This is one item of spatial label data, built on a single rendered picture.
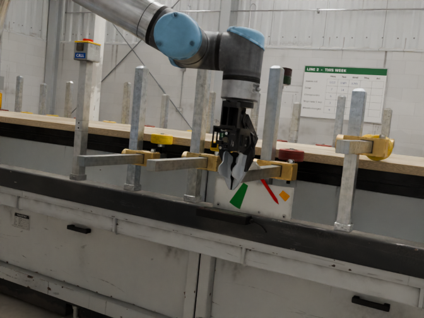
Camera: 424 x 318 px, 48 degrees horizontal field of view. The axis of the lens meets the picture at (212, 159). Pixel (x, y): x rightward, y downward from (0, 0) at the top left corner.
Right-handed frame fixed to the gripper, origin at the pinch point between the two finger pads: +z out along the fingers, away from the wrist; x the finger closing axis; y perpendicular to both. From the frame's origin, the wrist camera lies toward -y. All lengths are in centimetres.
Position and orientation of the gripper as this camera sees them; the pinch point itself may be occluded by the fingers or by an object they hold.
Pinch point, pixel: (233, 184)
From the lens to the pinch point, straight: 116.1
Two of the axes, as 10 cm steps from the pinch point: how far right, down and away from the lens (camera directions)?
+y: -4.7, 0.1, -8.8
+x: 8.8, 1.3, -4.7
